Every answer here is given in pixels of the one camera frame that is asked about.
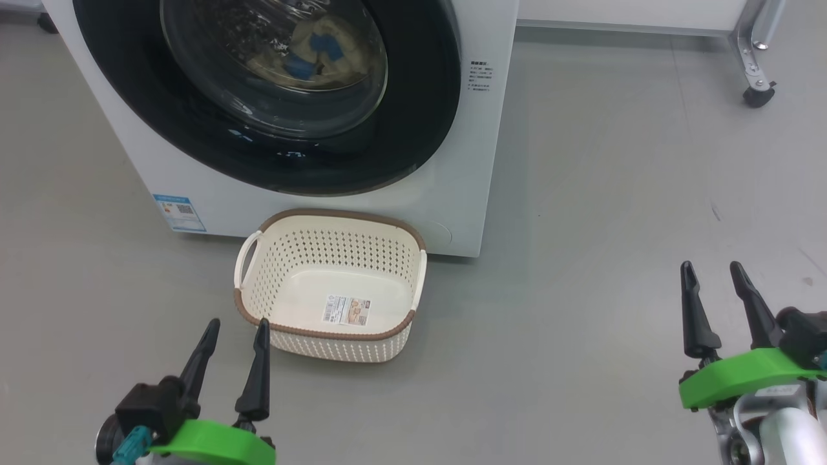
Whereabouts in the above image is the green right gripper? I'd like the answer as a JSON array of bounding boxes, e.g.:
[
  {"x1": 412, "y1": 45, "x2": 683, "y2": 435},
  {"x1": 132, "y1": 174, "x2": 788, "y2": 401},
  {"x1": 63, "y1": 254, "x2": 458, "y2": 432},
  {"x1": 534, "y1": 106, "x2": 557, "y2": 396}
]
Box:
[{"x1": 678, "y1": 261, "x2": 827, "y2": 411}]

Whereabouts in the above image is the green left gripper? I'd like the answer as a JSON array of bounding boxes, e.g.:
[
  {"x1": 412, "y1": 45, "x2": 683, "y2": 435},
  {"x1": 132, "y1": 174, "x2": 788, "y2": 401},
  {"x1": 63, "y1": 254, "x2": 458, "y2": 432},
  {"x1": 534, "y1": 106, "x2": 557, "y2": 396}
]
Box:
[{"x1": 149, "y1": 318, "x2": 277, "y2": 465}]

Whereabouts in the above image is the cream garment with blue trim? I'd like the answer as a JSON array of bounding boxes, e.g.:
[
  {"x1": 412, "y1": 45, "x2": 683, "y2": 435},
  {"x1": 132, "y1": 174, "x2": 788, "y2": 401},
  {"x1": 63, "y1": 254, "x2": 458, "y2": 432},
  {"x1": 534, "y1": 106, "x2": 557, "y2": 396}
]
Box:
[
  {"x1": 249, "y1": 39, "x2": 324, "y2": 88},
  {"x1": 304, "y1": 16, "x2": 374, "y2": 85}
]

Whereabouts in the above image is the dark round washer door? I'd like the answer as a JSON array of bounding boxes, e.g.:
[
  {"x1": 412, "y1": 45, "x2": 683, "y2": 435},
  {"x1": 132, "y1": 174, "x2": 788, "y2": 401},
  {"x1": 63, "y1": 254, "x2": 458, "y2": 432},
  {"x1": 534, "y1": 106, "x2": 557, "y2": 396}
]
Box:
[{"x1": 72, "y1": 0, "x2": 463, "y2": 198}]

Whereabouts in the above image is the white washing machine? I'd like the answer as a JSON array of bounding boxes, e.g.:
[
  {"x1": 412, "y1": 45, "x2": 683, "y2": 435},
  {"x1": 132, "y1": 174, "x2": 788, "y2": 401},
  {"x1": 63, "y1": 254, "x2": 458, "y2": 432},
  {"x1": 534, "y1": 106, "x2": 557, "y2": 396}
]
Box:
[{"x1": 40, "y1": 0, "x2": 521, "y2": 259}]

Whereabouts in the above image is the stainless steel washing machine drum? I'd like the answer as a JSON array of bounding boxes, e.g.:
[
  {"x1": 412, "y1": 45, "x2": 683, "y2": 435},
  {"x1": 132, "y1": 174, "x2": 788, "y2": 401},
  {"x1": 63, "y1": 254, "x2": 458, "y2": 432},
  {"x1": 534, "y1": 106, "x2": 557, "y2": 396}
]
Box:
[{"x1": 162, "y1": 0, "x2": 388, "y2": 140}]

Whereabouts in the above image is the paper basket label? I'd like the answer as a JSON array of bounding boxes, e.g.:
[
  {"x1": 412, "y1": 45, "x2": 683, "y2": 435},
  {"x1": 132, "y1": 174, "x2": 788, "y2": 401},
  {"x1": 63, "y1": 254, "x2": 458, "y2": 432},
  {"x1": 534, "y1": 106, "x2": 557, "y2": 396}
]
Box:
[{"x1": 321, "y1": 294, "x2": 372, "y2": 327}]

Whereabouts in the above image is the cream perforated laundry basket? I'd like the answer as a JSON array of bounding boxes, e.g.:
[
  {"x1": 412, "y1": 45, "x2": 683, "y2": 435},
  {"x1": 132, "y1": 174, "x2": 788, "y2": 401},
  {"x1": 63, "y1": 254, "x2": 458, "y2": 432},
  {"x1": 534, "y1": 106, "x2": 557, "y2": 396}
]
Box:
[{"x1": 233, "y1": 208, "x2": 428, "y2": 364}]

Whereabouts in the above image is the blue energy label sticker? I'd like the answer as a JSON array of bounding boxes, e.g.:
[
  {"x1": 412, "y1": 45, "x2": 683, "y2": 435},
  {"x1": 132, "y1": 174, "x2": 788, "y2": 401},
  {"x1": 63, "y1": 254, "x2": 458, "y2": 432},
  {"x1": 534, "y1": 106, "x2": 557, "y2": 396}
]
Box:
[{"x1": 152, "y1": 194, "x2": 207, "y2": 234}]

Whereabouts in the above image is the white rolling partition stand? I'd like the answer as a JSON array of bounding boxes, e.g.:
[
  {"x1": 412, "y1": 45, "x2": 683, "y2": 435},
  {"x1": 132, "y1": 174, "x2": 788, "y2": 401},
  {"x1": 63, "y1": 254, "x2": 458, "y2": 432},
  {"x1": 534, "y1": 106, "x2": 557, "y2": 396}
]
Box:
[{"x1": 517, "y1": 0, "x2": 786, "y2": 98}]

